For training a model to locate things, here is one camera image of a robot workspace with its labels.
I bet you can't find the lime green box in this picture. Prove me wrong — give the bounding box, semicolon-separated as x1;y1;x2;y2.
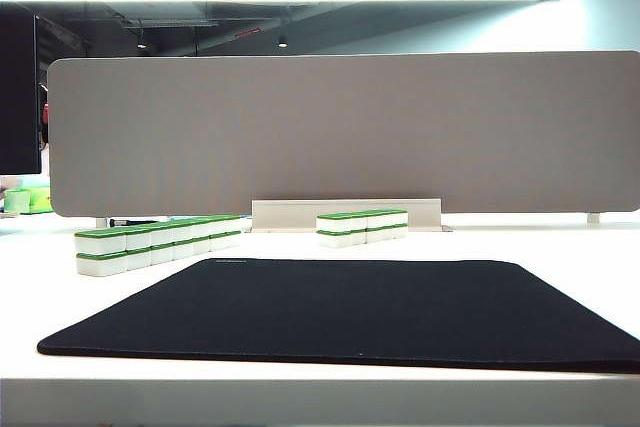
28;185;53;213

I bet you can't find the black fabric table mat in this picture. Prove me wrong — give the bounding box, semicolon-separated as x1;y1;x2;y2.
36;257;640;375

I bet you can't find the black computer monitor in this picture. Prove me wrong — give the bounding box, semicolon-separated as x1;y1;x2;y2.
0;3;43;176

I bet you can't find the beige desk divider panel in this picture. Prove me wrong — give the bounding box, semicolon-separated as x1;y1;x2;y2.
47;50;640;219

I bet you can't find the pale green cup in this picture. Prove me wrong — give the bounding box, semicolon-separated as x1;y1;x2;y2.
3;186;31;213

